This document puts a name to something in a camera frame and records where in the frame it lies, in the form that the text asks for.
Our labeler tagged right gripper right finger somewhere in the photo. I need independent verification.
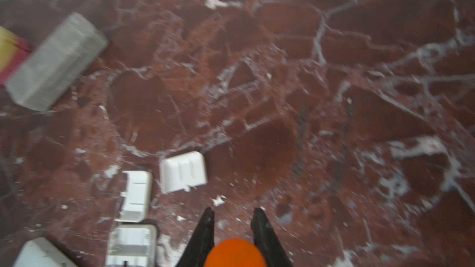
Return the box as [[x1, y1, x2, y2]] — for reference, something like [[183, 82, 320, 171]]
[[251, 208, 293, 267]]

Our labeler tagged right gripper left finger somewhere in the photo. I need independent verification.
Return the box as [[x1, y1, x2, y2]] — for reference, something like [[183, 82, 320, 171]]
[[176, 207, 215, 267]]

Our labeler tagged yellow smiley sponge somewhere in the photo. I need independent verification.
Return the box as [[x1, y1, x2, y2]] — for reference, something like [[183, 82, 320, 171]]
[[0, 27, 32, 85]]

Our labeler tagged white remote with display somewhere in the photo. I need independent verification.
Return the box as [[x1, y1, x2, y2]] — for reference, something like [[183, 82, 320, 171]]
[[13, 237, 77, 267]]

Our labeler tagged grey stone block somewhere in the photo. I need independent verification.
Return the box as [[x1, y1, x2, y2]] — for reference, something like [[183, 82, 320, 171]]
[[5, 12, 108, 112]]

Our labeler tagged white remote with batteries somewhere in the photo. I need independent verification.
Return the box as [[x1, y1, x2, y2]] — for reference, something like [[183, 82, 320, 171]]
[[105, 224, 157, 267]]

